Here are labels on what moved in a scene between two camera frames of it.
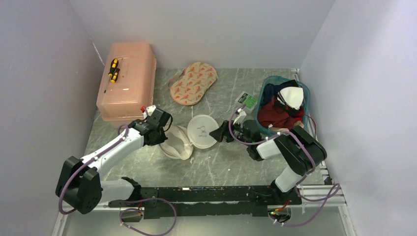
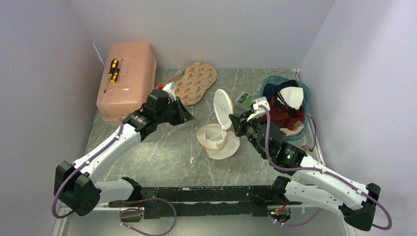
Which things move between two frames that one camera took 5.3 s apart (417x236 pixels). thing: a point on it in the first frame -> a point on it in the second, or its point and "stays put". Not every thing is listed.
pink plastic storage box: (128, 82) stays put
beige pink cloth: (297, 123) stays put
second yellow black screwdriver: (115, 75) stays put
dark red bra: (274, 113) stays put
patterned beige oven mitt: (197, 78) stays put
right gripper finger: (223, 131) -> (236, 119)
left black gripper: (161, 139) -> (183, 114)
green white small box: (249, 101) stays put
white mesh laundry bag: (181, 140) -> (220, 143)
